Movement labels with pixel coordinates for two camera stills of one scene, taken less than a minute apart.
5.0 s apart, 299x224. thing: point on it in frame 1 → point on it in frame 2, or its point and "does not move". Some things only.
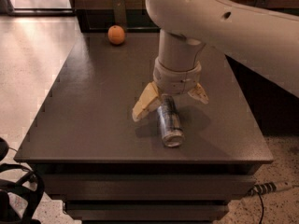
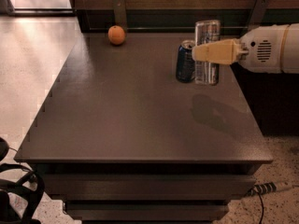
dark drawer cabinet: (107, 168) does not move
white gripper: (176, 78) → (263, 49)
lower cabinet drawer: (148, 211) does not move
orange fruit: (116, 34) does not move
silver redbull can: (172, 132) → (206, 31)
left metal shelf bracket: (119, 11) does not move
